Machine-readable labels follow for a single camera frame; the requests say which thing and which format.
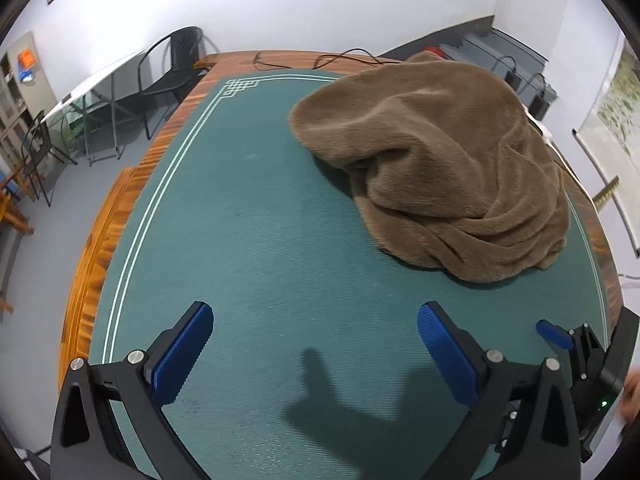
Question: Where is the brown fleece garment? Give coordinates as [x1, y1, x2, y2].
[290, 52, 570, 283]

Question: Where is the black folding chair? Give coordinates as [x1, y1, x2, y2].
[21, 112, 78, 206]

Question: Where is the hanging scroll painting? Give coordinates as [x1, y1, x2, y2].
[575, 42, 639, 252]

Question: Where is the green table mat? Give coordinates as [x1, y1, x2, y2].
[90, 70, 610, 479]

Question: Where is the black power adapter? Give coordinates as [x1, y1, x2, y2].
[494, 54, 522, 92]
[526, 72, 550, 122]

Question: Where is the wooden chair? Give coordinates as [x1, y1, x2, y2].
[1, 162, 35, 314]

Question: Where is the wooden bench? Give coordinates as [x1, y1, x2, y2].
[58, 167, 138, 390]

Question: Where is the red ball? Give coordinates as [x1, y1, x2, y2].
[424, 46, 447, 58]

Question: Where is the glass side table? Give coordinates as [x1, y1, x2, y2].
[43, 51, 150, 166]

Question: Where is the beige storage cabinet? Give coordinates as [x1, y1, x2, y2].
[1, 32, 56, 174]

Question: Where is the black metal chair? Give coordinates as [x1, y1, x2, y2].
[137, 26, 204, 107]

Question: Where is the black cable on table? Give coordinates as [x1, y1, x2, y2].
[252, 46, 402, 72]

